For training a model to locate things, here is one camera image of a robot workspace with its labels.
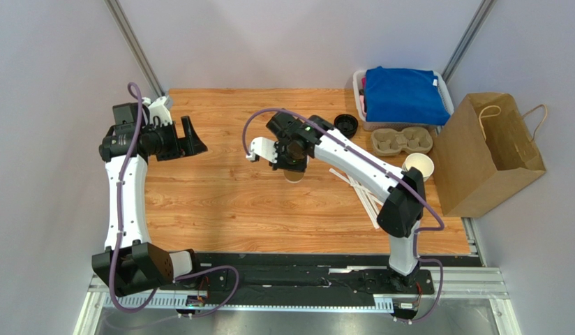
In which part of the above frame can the brown paper bag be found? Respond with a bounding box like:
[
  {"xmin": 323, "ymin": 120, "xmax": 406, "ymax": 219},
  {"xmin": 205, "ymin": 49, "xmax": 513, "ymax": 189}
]
[{"xmin": 430, "ymin": 92, "xmax": 546, "ymax": 218}]

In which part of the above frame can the white wrapped straw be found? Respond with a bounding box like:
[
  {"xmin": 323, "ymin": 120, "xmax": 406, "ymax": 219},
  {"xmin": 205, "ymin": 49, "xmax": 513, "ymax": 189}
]
[
  {"xmin": 347, "ymin": 175, "xmax": 379, "ymax": 222},
  {"xmin": 329, "ymin": 168, "xmax": 381, "ymax": 230},
  {"xmin": 348, "ymin": 176, "xmax": 382, "ymax": 211}
]

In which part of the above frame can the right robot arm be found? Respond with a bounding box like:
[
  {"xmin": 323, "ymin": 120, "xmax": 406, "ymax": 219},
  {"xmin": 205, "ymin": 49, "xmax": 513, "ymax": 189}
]
[{"xmin": 266, "ymin": 112, "xmax": 426, "ymax": 290}]

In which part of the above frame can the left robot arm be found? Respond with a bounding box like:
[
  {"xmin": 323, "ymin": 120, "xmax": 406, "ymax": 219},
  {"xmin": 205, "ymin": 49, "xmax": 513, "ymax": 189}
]
[{"xmin": 91, "ymin": 101, "xmax": 208, "ymax": 297}]

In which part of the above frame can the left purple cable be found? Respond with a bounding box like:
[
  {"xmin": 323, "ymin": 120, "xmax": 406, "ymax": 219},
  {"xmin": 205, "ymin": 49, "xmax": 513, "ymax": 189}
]
[{"xmin": 108, "ymin": 82, "xmax": 239, "ymax": 319}]

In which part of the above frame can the purple cable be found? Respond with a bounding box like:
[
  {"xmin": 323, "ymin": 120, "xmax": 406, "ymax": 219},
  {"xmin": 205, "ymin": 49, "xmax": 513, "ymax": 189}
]
[
  {"xmin": 242, "ymin": 107, "xmax": 447, "ymax": 325},
  {"xmin": 108, "ymin": 82, "xmax": 239, "ymax": 319}
]

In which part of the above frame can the blue folded cloth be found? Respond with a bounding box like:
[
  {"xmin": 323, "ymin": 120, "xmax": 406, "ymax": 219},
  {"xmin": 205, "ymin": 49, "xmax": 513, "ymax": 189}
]
[{"xmin": 364, "ymin": 66, "xmax": 450, "ymax": 126}]

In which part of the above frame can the cardboard cup carrier tray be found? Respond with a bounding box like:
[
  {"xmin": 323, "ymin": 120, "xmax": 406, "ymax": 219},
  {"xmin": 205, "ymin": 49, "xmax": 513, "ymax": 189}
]
[{"xmin": 371, "ymin": 127, "xmax": 433, "ymax": 156}]

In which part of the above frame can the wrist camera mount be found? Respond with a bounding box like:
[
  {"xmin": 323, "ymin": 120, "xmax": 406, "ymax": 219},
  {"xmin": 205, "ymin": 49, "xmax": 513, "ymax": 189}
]
[
  {"xmin": 142, "ymin": 96, "xmax": 174, "ymax": 127},
  {"xmin": 246, "ymin": 137, "xmax": 278, "ymax": 163}
]

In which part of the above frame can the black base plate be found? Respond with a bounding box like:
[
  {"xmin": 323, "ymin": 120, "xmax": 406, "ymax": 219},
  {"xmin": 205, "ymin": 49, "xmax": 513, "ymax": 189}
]
[{"xmin": 157, "ymin": 252, "xmax": 484, "ymax": 308}]

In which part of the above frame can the aluminium frame rail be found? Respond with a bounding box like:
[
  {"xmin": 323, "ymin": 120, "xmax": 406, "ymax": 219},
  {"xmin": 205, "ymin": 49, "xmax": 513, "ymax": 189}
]
[{"xmin": 74, "ymin": 267, "xmax": 521, "ymax": 334}]

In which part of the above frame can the white plastic basket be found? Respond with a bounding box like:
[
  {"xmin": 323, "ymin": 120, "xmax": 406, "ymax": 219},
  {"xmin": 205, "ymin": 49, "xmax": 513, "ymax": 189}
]
[{"xmin": 352, "ymin": 66, "xmax": 454, "ymax": 131}]

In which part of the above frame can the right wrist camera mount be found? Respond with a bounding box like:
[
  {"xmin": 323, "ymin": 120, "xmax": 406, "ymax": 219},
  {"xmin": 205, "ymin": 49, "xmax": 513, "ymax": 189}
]
[{"xmin": 246, "ymin": 137, "xmax": 278, "ymax": 163}]

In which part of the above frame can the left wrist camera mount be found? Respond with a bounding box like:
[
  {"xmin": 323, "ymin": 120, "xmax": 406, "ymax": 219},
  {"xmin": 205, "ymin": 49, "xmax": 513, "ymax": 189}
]
[{"xmin": 142, "ymin": 96, "xmax": 174, "ymax": 127}]

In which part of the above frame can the stack of black lids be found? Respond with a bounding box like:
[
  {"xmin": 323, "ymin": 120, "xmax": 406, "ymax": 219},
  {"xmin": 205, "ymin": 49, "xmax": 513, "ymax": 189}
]
[{"xmin": 334, "ymin": 114, "xmax": 359, "ymax": 139}]

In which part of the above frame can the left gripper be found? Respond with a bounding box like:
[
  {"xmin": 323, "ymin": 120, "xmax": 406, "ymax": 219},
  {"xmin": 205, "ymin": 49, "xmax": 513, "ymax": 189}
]
[{"xmin": 142, "ymin": 116, "xmax": 207, "ymax": 162}]

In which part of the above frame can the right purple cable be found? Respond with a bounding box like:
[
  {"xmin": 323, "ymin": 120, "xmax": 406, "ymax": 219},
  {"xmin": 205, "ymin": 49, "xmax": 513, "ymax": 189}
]
[{"xmin": 242, "ymin": 107, "xmax": 447, "ymax": 325}]

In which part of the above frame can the brown paper coffee cup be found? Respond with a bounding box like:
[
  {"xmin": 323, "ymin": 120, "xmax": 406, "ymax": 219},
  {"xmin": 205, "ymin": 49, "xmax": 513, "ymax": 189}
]
[{"xmin": 283, "ymin": 170, "xmax": 305, "ymax": 184}]

